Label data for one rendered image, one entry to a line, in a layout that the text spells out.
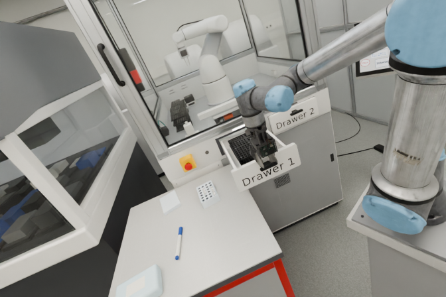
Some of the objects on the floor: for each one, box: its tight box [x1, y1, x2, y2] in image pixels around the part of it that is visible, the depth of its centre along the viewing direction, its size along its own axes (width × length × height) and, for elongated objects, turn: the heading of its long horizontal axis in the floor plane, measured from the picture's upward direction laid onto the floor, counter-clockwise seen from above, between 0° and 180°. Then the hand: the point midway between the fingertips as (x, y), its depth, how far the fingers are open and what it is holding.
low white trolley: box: [108, 164, 295, 297], centre depth 108 cm, size 58×62×76 cm
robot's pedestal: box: [346, 182, 446, 297], centre depth 81 cm, size 30×30×76 cm
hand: (267, 164), depth 85 cm, fingers closed on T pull, 3 cm apart
